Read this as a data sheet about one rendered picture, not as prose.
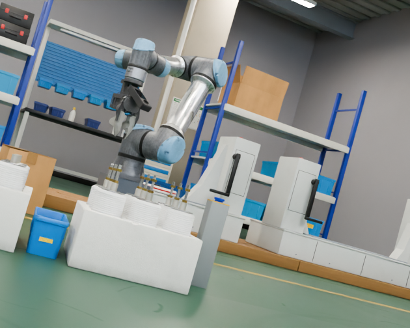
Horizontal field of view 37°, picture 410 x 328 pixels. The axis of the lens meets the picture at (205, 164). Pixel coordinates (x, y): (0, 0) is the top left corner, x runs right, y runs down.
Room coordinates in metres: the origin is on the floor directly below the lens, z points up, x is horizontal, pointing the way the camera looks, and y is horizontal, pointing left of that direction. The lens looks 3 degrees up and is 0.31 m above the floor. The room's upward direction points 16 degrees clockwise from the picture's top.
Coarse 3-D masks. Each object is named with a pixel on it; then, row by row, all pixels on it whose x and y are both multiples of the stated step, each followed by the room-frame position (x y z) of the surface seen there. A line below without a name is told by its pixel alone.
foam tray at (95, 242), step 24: (96, 216) 1.87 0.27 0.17; (72, 240) 1.94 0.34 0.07; (96, 240) 1.87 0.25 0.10; (120, 240) 1.89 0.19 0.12; (144, 240) 1.91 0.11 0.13; (168, 240) 1.93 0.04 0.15; (192, 240) 1.95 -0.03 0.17; (72, 264) 1.86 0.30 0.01; (96, 264) 1.88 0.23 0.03; (120, 264) 1.90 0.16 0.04; (144, 264) 1.92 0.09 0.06; (168, 264) 1.93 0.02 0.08; (192, 264) 1.95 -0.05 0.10; (168, 288) 1.94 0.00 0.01
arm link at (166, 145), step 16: (192, 64) 2.58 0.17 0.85; (208, 64) 2.54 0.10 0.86; (224, 64) 2.56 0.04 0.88; (192, 80) 2.56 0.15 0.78; (208, 80) 2.52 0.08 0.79; (224, 80) 2.58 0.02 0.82; (192, 96) 2.49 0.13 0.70; (176, 112) 2.47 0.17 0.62; (192, 112) 2.48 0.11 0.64; (160, 128) 2.43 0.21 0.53; (176, 128) 2.42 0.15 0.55; (144, 144) 2.42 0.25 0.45; (160, 144) 2.38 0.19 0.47; (176, 144) 2.39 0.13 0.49; (160, 160) 2.41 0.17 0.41; (176, 160) 2.43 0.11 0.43
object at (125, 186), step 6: (102, 174) 2.50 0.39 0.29; (102, 180) 2.48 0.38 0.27; (120, 180) 2.41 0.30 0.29; (126, 180) 2.42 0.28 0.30; (120, 186) 2.41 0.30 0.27; (126, 186) 2.42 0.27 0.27; (132, 186) 2.43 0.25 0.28; (120, 192) 2.42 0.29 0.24; (126, 192) 2.42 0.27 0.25; (132, 192) 2.43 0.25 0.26
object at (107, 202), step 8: (104, 192) 1.91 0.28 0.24; (112, 192) 1.91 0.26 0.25; (96, 200) 1.92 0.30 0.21; (104, 200) 1.91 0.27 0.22; (112, 200) 1.91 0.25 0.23; (120, 200) 1.92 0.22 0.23; (96, 208) 1.91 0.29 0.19; (104, 208) 1.90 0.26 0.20; (112, 208) 1.91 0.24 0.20; (120, 208) 1.93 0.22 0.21; (120, 216) 1.95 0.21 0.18
